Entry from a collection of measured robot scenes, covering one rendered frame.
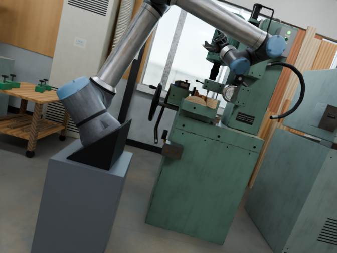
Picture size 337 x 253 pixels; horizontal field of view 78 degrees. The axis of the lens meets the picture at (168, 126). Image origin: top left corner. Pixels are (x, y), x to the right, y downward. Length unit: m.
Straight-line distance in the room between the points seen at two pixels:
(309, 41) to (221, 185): 2.41
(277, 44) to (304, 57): 2.25
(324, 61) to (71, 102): 3.10
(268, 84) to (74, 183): 1.26
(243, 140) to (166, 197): 0.64
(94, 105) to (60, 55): 1.90
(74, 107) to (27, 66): 2.40
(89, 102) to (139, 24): 0.45
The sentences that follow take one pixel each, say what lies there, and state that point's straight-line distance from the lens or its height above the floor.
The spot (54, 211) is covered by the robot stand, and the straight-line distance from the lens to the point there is 1.05.
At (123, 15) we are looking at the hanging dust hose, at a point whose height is 1.56.
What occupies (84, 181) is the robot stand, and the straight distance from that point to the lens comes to 0.94.
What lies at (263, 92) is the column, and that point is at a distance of 1.53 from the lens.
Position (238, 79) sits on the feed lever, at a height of 1.12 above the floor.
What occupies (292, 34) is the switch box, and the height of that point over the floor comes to 1.45.
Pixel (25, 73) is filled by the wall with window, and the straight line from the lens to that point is 3.33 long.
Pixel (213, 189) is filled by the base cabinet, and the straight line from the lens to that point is 1.49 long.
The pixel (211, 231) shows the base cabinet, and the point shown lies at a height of 0.08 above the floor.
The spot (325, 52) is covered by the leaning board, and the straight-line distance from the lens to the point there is 3.47.
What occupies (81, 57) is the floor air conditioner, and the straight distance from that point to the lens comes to 2.71.
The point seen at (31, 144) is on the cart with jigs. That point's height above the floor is 0.13.
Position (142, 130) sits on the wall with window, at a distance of 2.93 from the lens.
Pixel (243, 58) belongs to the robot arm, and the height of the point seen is 1.18.
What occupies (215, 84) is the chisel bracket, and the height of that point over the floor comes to 1.05.
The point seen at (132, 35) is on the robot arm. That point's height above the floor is 1.13.
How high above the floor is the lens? 0.95
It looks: 11 degrees down
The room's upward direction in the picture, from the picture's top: 17 degrees clockwise
